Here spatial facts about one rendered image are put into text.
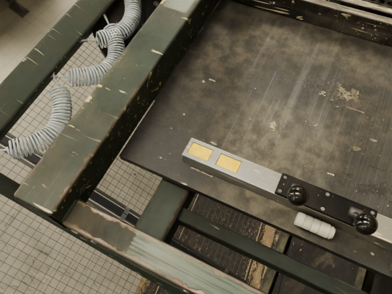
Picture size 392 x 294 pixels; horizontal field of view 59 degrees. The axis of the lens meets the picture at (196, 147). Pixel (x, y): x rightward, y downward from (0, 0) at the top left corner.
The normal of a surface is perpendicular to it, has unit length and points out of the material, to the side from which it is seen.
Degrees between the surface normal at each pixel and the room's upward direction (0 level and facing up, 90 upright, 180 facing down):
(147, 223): 57
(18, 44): 90
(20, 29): 90
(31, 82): 90
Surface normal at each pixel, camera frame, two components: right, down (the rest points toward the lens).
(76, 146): -0.05, -0.47
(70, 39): 0.44, -0.20
